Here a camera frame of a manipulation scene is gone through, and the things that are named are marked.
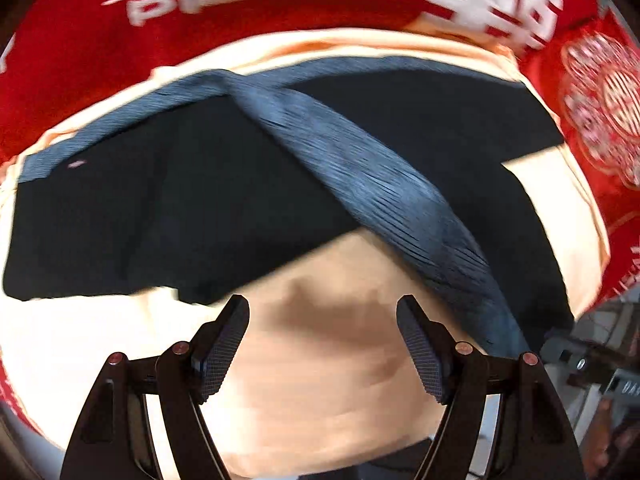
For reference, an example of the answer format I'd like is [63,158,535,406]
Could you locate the black pants with blue waistband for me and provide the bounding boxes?
[3,56,573,356]

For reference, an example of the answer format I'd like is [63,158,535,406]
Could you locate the peach cloth cover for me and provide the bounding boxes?
[0,27,612,480]

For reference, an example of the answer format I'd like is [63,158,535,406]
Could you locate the red blanket with white characters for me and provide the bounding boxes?
[1,0,639,299]

